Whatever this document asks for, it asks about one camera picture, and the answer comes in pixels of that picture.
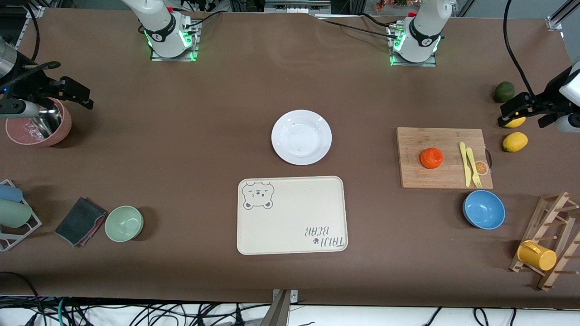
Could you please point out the toy orange slice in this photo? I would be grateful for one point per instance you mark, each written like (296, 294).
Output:
(483, 168)

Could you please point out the dark grey folded cloth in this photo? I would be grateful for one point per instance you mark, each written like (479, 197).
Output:
(79, 222)

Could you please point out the light blue cup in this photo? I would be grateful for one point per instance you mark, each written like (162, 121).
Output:
(9, 193)

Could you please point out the pink bowl with steel inside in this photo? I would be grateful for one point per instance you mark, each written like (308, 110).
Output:
(62, 130)

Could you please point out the blue bowl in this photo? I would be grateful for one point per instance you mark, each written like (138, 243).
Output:
(484, 209)

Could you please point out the yellow mug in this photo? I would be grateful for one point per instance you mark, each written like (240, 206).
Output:
(539, 257)

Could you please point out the aluminium frame profile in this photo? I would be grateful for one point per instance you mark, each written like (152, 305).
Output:
(555, 22)

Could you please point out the pale green bowl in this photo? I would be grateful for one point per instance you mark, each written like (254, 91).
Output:
(123, 223)

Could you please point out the yellow plastic knife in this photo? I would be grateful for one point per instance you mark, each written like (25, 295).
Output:
(465, 167)

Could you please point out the metal camera mount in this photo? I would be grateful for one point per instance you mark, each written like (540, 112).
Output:
(277, 312)

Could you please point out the pale green cup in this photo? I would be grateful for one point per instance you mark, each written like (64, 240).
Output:
(13, 213)

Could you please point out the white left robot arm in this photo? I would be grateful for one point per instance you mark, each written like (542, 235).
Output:
(419, 36)

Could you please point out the orange fruit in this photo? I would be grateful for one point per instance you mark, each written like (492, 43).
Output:
(431, 158)

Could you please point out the cream bear print tray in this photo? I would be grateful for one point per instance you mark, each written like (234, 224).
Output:
(290, 226)

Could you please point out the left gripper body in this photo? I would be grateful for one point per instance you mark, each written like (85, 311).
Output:
(550, 99)

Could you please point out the wooden cutting board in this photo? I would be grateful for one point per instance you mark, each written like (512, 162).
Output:
(421, 179)

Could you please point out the yellow plastic fork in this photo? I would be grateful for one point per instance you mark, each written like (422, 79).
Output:
(471, 160)

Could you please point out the white round plate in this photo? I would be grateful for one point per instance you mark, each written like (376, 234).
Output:
(301, 137)

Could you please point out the wooden peg drying rack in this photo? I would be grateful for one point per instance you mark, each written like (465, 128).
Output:
(548, 280)

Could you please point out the grey power strip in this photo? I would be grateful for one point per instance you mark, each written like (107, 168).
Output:
(294, 7)

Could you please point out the yellow lemon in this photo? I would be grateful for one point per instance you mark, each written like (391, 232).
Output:
(515, 142)
(516, 122)

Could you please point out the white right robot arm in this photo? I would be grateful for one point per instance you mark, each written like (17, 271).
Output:
(163, 31)

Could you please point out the dark green avocado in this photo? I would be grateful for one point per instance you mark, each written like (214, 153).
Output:
(504, 92)

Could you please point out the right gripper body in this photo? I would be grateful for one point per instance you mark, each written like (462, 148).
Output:
(31, 85)

